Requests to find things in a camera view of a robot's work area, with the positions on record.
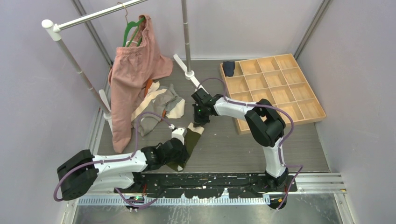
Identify olive green underwear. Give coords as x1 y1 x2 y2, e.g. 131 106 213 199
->
167 123 205 172

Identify navy underwear cream waistband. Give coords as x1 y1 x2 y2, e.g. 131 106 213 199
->
223 61 235 77

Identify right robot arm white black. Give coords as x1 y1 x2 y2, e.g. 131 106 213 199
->
191 88 289 191

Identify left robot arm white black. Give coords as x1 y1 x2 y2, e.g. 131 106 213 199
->
53 138 190 202

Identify orange underwear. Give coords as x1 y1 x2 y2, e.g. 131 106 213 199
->
144 79 153 96

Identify wooden compartment tray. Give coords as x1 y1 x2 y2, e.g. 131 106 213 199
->
220 54 326 125

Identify pink trousers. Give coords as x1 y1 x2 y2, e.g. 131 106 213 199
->
108 14 173 153

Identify green clothes hanger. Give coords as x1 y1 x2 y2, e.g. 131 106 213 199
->
117 2 146 48

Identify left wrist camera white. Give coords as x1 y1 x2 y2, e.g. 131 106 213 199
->
171 127 187 145

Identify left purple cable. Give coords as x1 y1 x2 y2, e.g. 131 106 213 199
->
53 112 176 203

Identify purple cable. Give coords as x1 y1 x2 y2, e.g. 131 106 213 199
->
53 112 176 203
196 77 304 211

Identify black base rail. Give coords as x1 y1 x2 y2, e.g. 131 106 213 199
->
120 173 297 199

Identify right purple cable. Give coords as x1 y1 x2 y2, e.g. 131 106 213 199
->
196 77 304 211

